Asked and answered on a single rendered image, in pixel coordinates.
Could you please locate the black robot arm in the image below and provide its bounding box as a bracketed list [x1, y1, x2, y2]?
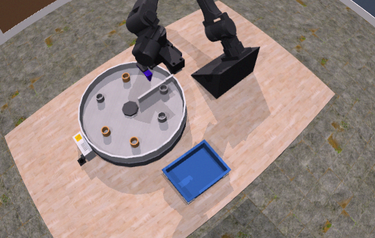
[126, 0, 252, 75]

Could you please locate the bronze bushing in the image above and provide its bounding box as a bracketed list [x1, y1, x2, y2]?
[129, 137, 139, 148]
[101, 126, 110, 137]
[122, 73, 130, 83]

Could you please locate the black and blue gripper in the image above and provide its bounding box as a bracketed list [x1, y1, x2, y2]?
[136, 43, 182, 81]

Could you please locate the blue open crate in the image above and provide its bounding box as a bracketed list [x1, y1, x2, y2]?
[162, 139, 231, 204]

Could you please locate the steel bushing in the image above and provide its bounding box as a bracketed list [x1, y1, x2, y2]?
[157, 112, 166, 123]
[96, 93, 105, 103]
[159, 85, 168, 95]

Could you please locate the grey round turning table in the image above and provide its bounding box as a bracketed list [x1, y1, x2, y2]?
[73, 62, 187, 167]

